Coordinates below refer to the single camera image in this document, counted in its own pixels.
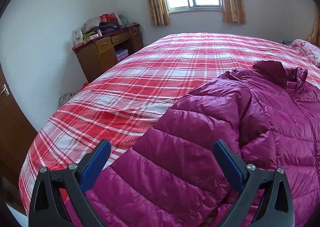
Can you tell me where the beige curtain near headboard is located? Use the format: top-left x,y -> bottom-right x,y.
307,6 -> 320,47

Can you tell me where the brown wooden door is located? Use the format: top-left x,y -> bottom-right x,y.
0,64 -> 39,215

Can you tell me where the pile of clothes on desk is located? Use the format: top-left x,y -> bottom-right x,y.
82,17 -> 121,35

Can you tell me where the pink floral folded quilt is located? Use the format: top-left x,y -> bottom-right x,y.
292,39 -> 320,68

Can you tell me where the red gift bag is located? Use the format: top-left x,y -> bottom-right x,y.
100,12 -> 119,23

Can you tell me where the red plaid bed cover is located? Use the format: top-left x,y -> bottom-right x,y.
19,33 -> 319,213

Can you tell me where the magenta puffer jacket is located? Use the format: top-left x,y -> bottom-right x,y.
85,61 -> 319,226

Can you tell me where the white carton box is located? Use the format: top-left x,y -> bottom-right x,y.
72,29 -> 83,46

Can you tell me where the brown wooden desk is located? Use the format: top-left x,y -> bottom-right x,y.
73,23 -> 144,83

